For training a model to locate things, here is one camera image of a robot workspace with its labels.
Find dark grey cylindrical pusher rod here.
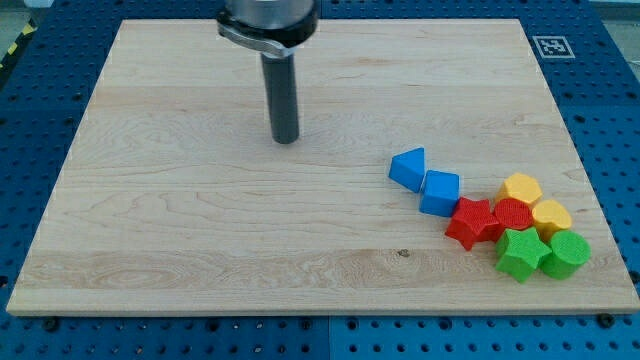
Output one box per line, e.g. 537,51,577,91
261,54,299,144

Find blue triangle block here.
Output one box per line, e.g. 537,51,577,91
388,147,426,193

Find light wooden board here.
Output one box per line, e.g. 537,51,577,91
7,19,639,317

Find blue cube block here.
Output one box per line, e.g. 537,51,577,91
419,170,460,217

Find red star block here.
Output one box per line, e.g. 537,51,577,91
444,197,501,251

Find black yellow hazard tape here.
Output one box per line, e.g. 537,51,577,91
1,18,38,74

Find yellow hexagon block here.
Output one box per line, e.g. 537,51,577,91
494,172,543,207

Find red cylinder block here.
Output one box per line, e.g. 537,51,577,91
493,198,533,231

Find white fiducial marker tag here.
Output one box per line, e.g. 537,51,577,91
532,35,575,59

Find green star block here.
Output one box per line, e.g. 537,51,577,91
495,227,551,283

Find yellow heart block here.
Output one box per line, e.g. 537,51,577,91
532,199,573,242

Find green cylinder block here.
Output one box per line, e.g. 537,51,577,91
540,230,592,280

